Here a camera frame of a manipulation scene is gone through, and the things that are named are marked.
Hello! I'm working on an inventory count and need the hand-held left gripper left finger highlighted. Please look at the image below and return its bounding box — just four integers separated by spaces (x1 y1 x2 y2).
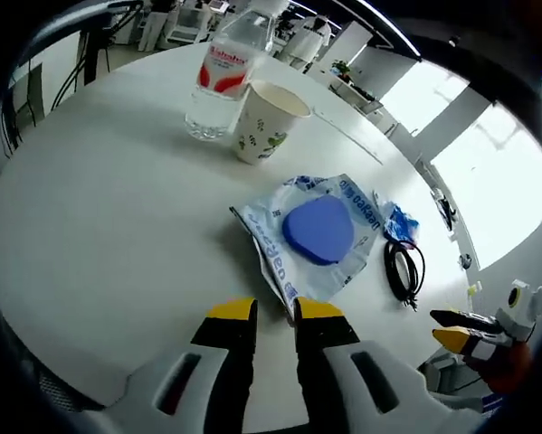
78 297 259 434

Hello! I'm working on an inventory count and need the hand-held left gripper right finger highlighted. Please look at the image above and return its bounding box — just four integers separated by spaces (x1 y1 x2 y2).
292 296 484 434

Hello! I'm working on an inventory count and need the black cable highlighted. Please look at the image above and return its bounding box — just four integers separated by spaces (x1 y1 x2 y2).
383 239 427 313

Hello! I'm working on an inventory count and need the blue wrapper piece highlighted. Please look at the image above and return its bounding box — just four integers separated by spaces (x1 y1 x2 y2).
382 201 422 243

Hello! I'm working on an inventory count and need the blue wet wipes packet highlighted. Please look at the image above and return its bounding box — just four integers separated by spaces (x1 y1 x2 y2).
228 173 385 317

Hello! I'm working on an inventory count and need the white leaf-print paper cup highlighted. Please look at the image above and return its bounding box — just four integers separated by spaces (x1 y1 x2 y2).
231 80 313 166

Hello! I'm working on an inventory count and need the clear plastic water bottle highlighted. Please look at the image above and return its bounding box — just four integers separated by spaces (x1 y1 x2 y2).
184 0 290 142

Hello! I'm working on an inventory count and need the person's right hand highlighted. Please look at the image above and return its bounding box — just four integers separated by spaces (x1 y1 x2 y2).
476 341 534 394

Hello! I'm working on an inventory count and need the white table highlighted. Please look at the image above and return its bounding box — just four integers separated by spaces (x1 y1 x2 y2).
0 40 480 434

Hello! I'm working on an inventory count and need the grey office chair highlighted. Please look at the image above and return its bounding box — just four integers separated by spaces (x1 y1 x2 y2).
21 356 131 413

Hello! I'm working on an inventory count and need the white table power strip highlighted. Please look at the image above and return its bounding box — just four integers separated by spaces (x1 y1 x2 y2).
313 108 385 166

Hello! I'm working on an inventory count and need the green potted plant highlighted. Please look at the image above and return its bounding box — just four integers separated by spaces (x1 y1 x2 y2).
332 58 356 82

